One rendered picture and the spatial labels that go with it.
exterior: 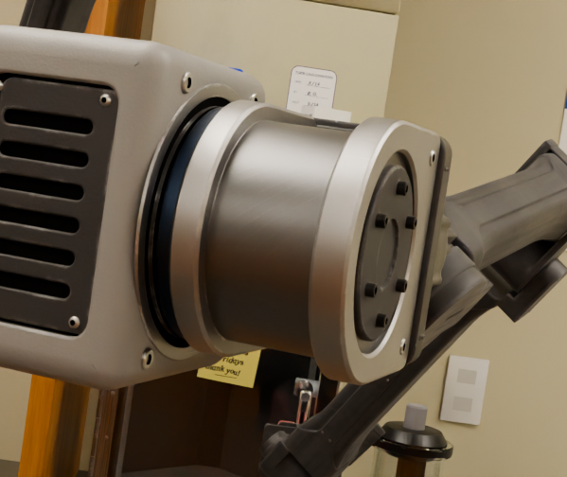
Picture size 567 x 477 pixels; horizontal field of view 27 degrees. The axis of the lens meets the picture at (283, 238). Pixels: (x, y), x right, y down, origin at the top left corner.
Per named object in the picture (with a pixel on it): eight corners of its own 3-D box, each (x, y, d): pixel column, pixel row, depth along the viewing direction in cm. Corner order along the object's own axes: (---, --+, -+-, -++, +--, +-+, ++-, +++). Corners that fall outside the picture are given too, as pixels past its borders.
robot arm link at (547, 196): (558, 116, 108) (640, 194, 106) (464, 220, 115) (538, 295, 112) (341, 170, 70) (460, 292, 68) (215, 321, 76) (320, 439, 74)
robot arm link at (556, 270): (469, 194, 107) (556, 279, 105) (496, 181, 112) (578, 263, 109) (239, 460, 131) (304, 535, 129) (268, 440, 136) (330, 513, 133)
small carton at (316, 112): (294, 151, 154) (301, 106, 153) (330, 157, 155) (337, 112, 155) (308, 153, 149) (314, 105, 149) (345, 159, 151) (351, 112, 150)
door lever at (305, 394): (304, 450, 159) (284, 448, 159) (314, 380, 158) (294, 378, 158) (306, 460, 154) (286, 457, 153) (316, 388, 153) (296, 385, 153)
